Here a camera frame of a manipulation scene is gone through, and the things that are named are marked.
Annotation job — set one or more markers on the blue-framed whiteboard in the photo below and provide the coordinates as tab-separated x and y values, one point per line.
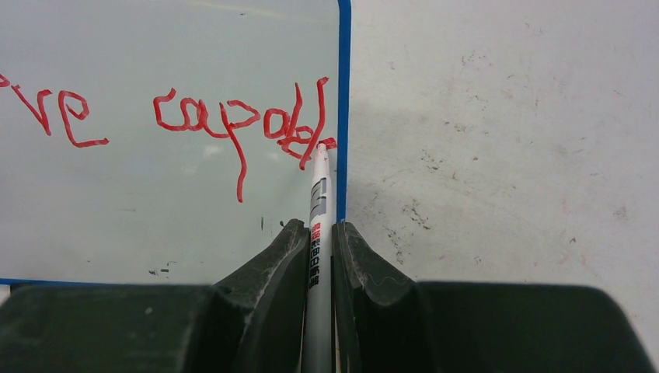
164	141

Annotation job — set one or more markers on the red whiteboard marker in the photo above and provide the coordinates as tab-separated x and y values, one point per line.
317	350

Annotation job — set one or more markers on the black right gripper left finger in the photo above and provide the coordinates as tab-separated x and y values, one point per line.
250	321

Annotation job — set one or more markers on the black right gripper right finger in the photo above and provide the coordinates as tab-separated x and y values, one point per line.
388	322

